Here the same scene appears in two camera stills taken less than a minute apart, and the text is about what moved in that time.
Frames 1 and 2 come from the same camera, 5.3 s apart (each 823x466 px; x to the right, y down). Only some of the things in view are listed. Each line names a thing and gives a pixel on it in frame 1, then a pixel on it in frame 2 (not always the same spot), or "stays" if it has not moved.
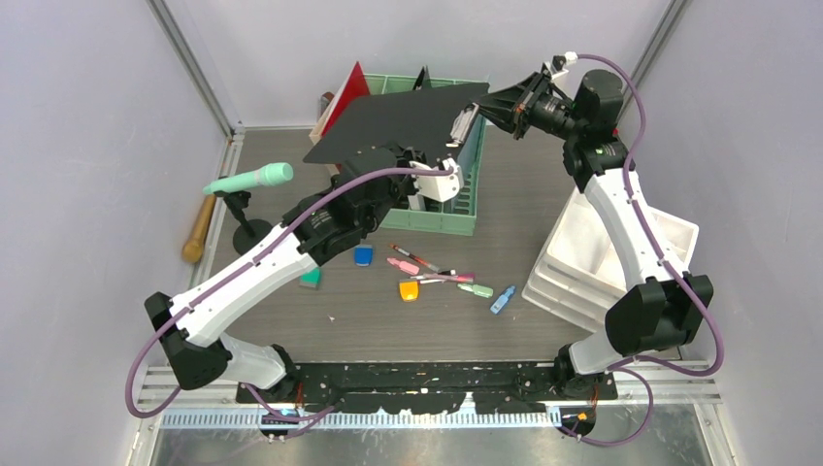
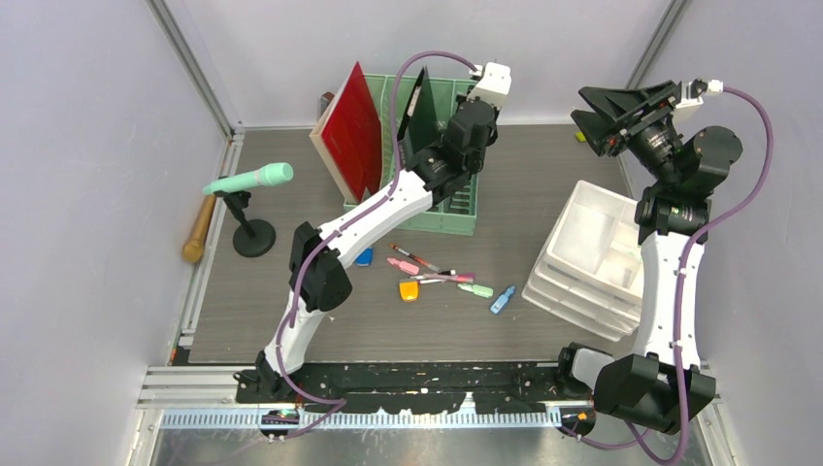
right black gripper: (513, 108) -> (616, 107)
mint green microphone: (267, 174) stays
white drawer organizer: (582, 267) stays
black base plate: (436, 385) stays
